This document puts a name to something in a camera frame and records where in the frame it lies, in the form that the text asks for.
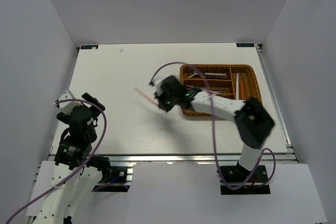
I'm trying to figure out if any orange chopstick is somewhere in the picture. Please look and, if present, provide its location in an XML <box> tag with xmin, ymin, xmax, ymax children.
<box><xmin>240</xmin><ymin>81</ymin><xmax>244</xmax><ymax>100</ymax></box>
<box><xmin>133</xmin><ymin>87</ymin><xmax>158</xmax><ymax>106</ymax></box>

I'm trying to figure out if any knife with pink handle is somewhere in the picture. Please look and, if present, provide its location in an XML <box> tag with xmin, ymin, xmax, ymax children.
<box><xmin>185</xmin><ymin>85</ymin><xmax>225</xmax><ymax>94</ymax></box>

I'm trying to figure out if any fork with black handle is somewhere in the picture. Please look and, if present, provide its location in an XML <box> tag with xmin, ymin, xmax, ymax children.
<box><xmin>188</xmin><ymin>73</ymin><xmax>227</xmax><ymax>79</ymax></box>

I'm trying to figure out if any knife with black handle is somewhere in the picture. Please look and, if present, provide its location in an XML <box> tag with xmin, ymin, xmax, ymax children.
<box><xmin>214</xmin><ymin>90</ymin><xmax>231</xmax><ymax>95</ymax></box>

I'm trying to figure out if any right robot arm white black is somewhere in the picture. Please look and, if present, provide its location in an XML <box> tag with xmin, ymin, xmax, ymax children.
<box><xmin>151</xmin><ymin>76</ymin><xmax>275</xmax><ymax>182</ymax></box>

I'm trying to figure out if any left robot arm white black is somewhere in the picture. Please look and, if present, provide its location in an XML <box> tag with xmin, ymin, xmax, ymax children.
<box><xmin>34</xmin><ymin>91</ymin><xmax>111</xmax><ymax>223</ymax></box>

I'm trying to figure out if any woven wicker cutlery tray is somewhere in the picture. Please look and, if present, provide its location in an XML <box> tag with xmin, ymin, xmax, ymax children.
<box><xmin>180</xmin><ymin>64</ymin><xmax>262</xmax><ymax>102</ymax></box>

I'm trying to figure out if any blue label left corner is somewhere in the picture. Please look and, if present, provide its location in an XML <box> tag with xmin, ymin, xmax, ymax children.
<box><xmin>80</xmin><ymin>45</ymin><xmax>99</xmax><ymax>50</ymax></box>

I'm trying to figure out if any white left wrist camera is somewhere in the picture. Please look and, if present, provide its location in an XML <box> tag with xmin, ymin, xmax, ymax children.
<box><xmin>54</xmin><ymin>90</ymin><xmax>78</xmax><ymax>114</ymax></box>

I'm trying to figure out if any aluminium rail front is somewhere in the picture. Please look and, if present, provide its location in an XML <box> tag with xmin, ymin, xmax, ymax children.
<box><xmin>48</xmin><ymin>153</ymin><xmax>299</xmax><ymax>163</ymax></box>

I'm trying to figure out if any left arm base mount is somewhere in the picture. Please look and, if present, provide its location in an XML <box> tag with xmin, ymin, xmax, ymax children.
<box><xmin>77</xmin><ymin>155</ymin><xmax>130</xmax><ymax>192</ymax></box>

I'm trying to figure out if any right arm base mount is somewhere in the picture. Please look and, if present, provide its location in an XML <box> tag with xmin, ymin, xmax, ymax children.
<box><xmin>219</xmin><ymin>165</ymin><xmax>271</xmax><ymax>195</ymax></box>

